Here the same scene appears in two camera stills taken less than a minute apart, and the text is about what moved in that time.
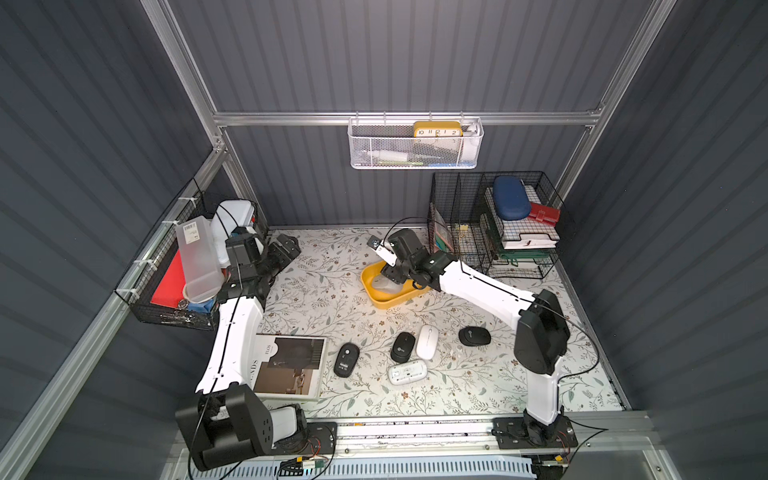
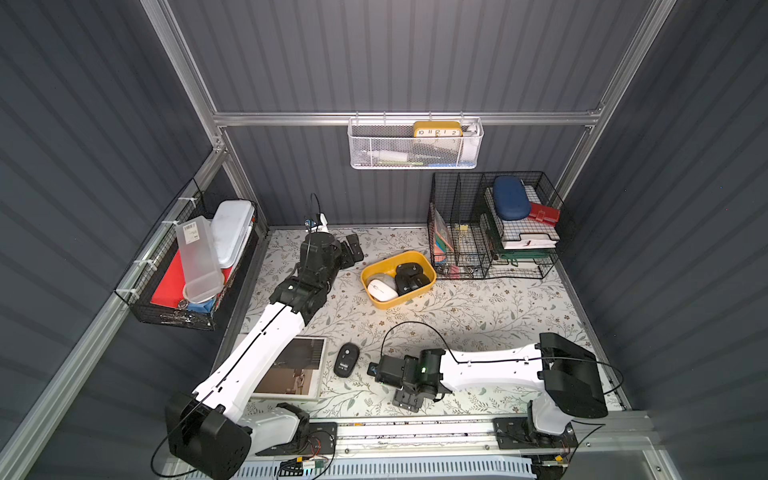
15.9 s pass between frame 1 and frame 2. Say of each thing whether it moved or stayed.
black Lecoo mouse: moved
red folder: stayed
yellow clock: stayed
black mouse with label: stayed
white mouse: moved
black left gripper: moved
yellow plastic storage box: stayed
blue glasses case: stayed
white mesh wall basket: stayed
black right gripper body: moved
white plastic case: stayed
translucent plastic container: stayed
